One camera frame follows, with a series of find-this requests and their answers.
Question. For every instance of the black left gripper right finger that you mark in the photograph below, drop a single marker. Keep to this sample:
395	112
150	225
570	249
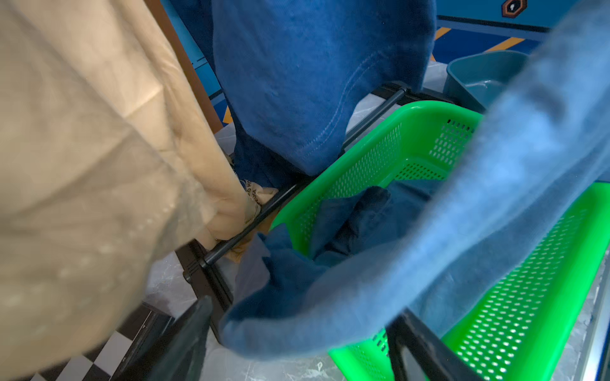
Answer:
416	353

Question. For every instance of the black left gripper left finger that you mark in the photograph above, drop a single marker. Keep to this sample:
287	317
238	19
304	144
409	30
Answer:
179	354

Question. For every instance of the slate blue t-shirt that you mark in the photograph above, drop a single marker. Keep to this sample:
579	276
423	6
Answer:
538	148

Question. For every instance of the navy printed t-shirt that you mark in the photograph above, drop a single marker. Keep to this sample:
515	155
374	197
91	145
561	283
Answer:
293	72

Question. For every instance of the checkered chess board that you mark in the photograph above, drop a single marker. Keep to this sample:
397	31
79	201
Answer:
109	358

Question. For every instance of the black clothes rack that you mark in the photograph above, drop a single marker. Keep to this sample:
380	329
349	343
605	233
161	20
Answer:
201	269

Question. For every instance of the green plastic basket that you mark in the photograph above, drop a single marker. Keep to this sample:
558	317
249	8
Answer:
514	320

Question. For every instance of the tan yellow t-shirt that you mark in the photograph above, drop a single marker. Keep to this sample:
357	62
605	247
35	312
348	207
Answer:
108	164

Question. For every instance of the teal plastic bin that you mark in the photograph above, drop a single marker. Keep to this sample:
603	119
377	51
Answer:
476	81

